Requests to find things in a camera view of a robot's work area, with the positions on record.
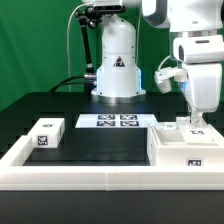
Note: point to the white U-shaped obstacle wall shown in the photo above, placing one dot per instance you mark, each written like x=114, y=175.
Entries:
x=16, y=175

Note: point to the white cabinet top block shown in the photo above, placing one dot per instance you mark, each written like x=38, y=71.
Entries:
x=47, y=132

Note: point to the white cabinet body box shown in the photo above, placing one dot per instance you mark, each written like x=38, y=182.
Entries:
x=168, y=148

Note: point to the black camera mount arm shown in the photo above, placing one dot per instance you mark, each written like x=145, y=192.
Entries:
x=87, y=36

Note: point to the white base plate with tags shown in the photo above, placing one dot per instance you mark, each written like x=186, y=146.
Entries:
x=115, y=121

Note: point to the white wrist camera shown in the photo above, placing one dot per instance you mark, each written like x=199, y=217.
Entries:
x=162, y=77

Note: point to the white cabinet door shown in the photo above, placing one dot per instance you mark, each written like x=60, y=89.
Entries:
x=166, y=126
x=197, y=133

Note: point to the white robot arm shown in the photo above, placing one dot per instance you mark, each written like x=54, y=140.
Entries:
x=117, y=77

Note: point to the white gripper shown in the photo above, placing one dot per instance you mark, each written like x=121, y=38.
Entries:
x=201, y=58

